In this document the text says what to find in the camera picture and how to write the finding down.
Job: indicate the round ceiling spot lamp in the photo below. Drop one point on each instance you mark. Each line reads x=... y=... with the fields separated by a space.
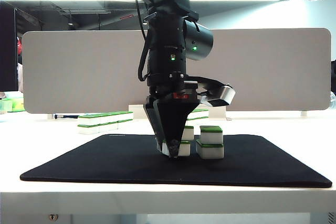
x=70 y=23

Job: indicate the pale green box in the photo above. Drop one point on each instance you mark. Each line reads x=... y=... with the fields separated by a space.
x=6 y=105

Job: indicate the clear plastic bottle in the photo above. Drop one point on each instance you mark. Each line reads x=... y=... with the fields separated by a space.
x=333 y=100

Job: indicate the dark marker pen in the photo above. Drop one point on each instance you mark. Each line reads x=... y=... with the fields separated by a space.
x=65 y=116

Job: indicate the bright yellow-green box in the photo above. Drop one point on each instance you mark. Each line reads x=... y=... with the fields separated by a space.
x=18 y=104

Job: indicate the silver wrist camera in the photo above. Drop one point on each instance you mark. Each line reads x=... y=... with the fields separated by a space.
x=220 y=95

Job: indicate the black rectangular desk mat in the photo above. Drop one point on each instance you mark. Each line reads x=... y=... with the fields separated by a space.
x=105 y=161

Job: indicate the black tall cabinet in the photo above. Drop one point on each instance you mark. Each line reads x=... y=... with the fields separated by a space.
x=8 y=51

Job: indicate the white divider foot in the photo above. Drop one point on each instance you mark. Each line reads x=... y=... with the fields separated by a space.
x=49 y=116

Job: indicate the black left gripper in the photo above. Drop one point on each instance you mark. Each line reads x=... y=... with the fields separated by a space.
x=168 y=90

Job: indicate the background person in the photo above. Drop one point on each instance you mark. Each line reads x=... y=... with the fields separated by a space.
x=20 y=77

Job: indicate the red ceiling sign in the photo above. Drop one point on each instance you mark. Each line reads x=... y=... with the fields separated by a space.
x=126 y=17

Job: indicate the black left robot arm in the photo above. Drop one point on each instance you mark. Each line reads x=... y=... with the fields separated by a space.
x=165 y=37

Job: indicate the grey fabric divider panel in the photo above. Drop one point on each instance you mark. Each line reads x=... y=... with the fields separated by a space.
x=78 y=72

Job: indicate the metal drawer lock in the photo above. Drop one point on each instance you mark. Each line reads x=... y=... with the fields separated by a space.
x=53 y=217

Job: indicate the green-backed white mahjong tile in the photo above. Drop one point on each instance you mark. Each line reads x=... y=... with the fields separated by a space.
x=113 y=117
x=88 y=130
x=189 y=133
x=113 y=126
x=104 y=119
x=125 y=116
x=195 y=115
x=202 y=121
x=211 y=136
x=193 y=122
x=202 y=113
x=88 y=121
x=184 y=149
x=125 y=124
x=104 y=127
x=210 y=151

